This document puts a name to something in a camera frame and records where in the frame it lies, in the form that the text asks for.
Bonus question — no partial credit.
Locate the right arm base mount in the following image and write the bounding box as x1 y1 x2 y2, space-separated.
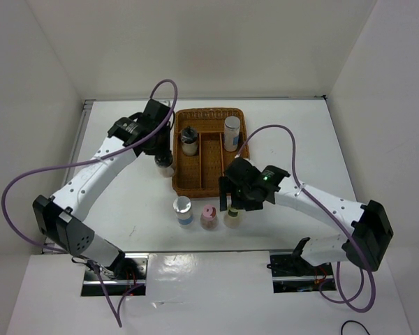
266 251 337 294

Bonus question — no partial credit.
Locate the black-capped white spice bottle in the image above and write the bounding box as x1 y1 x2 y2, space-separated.
180 126 198 156

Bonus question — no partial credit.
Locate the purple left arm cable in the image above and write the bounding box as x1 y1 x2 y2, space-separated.
1 79 179 328

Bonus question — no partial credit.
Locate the pink-capped spice bottle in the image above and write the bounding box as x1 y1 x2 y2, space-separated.
200 204 218 230

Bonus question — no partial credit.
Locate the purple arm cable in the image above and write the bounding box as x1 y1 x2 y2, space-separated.
1 79 179 328
235 124 377 312

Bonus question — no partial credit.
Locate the silver-capped white spice bottle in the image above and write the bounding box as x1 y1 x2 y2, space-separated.
223 116 241 152

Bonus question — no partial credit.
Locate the black cable on floor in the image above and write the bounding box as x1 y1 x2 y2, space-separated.
341 320 371 335

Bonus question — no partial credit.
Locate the yellow-capped spice bottle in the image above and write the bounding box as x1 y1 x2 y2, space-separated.
223 206 242 229

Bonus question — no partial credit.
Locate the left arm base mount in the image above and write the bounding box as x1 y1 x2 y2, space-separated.
71 253 150 297

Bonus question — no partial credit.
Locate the brown wicker divided tray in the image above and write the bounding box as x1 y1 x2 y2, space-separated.
172 107 247 199

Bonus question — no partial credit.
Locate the silver-capped blue-label bottle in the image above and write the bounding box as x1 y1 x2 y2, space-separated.
172 196 193 228

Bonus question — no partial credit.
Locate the aluminium table edge rail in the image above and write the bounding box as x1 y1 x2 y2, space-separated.
41 99 96 255

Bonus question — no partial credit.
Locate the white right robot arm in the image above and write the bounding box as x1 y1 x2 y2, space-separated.
219 157 394 274

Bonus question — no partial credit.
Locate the black-capped brown spice bottle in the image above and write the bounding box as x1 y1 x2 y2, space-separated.
154 151 175 178

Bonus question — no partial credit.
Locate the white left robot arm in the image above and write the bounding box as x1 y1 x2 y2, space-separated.
32 99 171 279

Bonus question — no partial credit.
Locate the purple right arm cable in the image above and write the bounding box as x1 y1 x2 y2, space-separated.
235 124 377 312

